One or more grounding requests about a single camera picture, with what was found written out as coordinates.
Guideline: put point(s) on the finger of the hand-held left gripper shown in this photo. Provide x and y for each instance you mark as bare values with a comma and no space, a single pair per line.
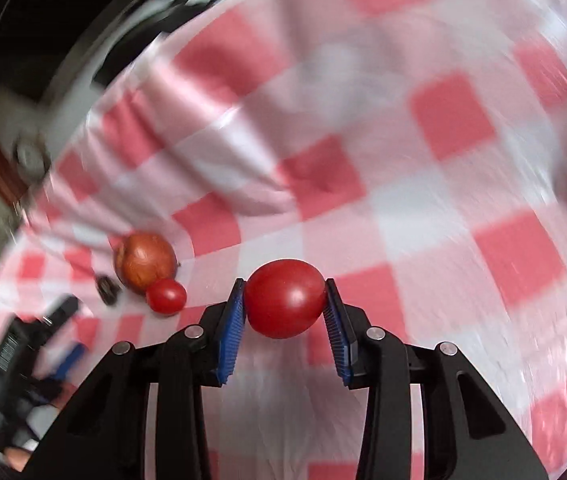
70,360
60,312

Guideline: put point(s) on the small dark passion fruit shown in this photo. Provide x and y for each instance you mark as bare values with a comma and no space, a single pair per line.
108,291

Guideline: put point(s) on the small red tomato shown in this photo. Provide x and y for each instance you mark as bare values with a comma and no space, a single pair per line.
166,297

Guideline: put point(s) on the red apple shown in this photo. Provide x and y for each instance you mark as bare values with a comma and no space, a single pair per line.
146,260

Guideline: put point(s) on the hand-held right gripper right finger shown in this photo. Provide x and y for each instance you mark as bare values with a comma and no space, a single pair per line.
338,345

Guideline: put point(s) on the large red tomato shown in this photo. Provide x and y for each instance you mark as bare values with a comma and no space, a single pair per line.
286,300

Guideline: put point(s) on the red white checked tablecloth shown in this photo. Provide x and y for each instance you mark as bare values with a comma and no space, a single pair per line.
388,160

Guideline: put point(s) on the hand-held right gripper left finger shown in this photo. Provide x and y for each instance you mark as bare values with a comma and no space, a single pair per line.
228,345

